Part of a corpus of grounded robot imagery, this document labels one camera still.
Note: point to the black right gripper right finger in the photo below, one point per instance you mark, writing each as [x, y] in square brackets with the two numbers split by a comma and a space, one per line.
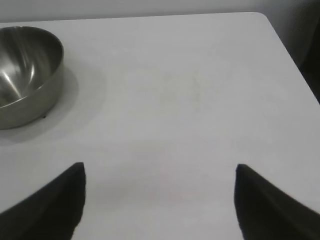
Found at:
[270, 217]

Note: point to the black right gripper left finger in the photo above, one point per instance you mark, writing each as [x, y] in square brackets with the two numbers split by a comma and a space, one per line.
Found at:
[45, 215]

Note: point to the stainless steel bowl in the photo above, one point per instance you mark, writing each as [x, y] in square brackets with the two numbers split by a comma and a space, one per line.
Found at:
[25, 75]

